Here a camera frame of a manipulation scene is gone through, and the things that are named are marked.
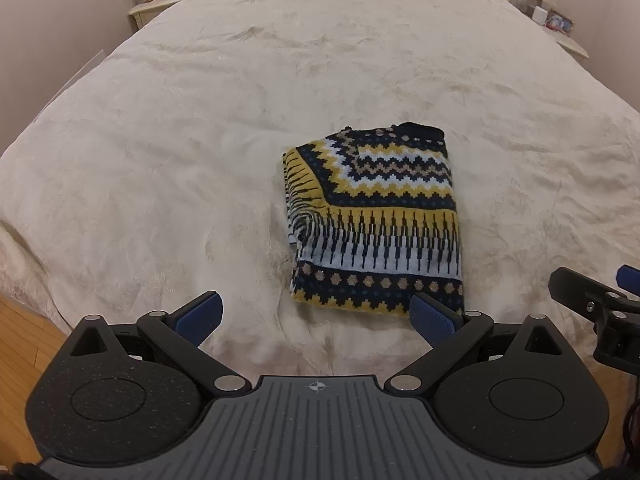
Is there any navy yellow patterned knit sweater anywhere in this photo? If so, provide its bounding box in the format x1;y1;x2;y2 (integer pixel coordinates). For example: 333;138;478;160
282;122;464;315

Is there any cream textured bedspread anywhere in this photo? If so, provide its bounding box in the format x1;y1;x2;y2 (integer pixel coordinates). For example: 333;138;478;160
1;0;639;378

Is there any cream right nightstand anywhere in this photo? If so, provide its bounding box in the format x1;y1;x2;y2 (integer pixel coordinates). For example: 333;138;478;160
512;0;590;63

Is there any cream nightstand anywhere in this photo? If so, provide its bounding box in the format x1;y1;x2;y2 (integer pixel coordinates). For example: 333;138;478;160
512;0;590;63
128;0;182;30

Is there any right framed photo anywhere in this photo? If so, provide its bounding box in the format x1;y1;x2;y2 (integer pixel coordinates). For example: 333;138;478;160
544;9;574;37

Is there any white box on nightstand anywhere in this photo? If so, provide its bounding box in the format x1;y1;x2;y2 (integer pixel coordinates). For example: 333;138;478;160
532;6;549;26

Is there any cream left nightstand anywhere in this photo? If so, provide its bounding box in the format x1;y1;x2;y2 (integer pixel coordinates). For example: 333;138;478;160
128;0;182;30

